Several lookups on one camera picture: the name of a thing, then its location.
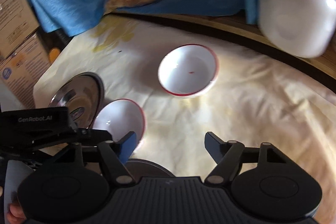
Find deep steel bowl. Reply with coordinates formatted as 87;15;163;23
125;159;175;181

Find white bowl red rim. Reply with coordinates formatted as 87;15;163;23
157;44;219;98
92;98;146;144

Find shiny steel plate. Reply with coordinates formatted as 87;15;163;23
49;72;105;128

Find person's left hand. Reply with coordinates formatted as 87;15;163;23
1;186;26;224

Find lower cardboard box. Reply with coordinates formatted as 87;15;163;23
1;32;50;109

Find cardboard box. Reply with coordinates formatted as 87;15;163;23
0;0;39;60
1;32;50;109

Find cream tablecloth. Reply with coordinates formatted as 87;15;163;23
34;15;335;223

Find upper cardboard box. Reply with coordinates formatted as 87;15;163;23
0;0;39;60

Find wooden shelf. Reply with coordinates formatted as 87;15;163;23
110;11;335;79

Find white jug blue lid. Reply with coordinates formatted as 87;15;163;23
258;0;335;57

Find orange wooden handle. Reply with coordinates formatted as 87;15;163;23
49;48;61;64

